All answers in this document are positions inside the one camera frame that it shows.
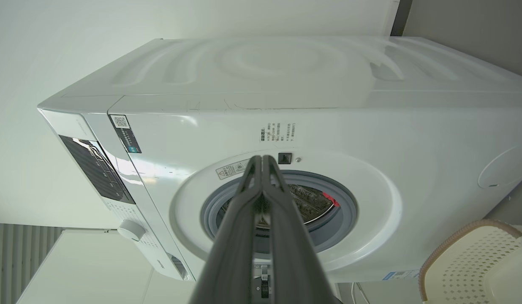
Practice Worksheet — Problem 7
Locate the white front-load washing machine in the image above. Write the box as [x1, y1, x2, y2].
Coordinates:
[37, 36, 522, 283]

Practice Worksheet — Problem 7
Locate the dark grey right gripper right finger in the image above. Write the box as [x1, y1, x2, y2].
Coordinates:
[263, 155, 342, 304]

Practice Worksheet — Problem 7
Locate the white washing machine dial knob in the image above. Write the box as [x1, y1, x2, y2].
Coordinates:
[117, 220, 146, 242]

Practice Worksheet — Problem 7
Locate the cream perforated laundry basket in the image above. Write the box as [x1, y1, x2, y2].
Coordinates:
[418, 219, 522, 304]

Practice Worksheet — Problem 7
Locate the dark door frame strip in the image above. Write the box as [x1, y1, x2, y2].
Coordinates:
[390, 0, 413, 37]

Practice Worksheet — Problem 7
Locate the grey rubber door gasket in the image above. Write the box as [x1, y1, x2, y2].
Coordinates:
[201, 170, 359, 254]

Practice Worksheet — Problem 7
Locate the grey slatted radiator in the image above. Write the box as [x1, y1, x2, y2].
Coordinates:
[0, 223, 64, 304]

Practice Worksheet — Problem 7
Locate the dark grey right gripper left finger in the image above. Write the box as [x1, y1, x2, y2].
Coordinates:
[189, 155, 263, 304]

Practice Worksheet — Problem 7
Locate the black glossy control display panel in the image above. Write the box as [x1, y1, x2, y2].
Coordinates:
[59, 135, 136, 205]

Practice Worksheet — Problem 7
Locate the white cabinet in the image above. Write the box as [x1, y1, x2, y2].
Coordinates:
[16, 229, 196, 304]

